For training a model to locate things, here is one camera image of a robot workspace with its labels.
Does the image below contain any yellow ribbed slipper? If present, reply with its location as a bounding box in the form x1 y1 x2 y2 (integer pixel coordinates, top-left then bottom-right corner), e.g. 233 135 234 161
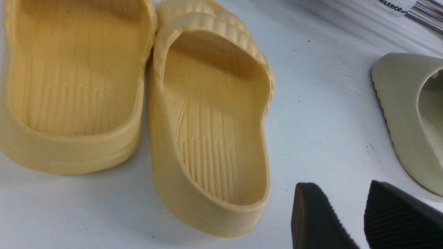
147 0 275 238
1 0 158 175

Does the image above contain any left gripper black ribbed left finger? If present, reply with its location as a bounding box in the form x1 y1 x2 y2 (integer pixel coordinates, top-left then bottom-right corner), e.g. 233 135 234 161
291 183 359 249

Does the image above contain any left yellow ribbed slipper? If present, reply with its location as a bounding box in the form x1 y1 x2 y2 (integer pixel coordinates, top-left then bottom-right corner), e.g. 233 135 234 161
1 0 158 175

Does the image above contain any stainless steel shoe rack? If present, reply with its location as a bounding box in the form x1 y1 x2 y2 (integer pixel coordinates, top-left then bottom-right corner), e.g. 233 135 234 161
405 0 443 36

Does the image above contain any right yellow ribbed slipper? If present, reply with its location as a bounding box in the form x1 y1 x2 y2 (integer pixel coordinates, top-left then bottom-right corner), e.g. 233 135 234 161
147 0 275 238

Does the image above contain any left olive foam slide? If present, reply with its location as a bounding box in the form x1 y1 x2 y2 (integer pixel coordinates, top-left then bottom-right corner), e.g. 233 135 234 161
371 53 443 195

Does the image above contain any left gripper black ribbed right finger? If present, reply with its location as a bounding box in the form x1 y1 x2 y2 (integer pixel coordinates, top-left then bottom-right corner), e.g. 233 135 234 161
364 180 443 249

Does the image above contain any left navy canvas sneaker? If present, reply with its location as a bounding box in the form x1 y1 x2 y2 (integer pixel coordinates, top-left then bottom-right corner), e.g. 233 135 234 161
375 0 417 17

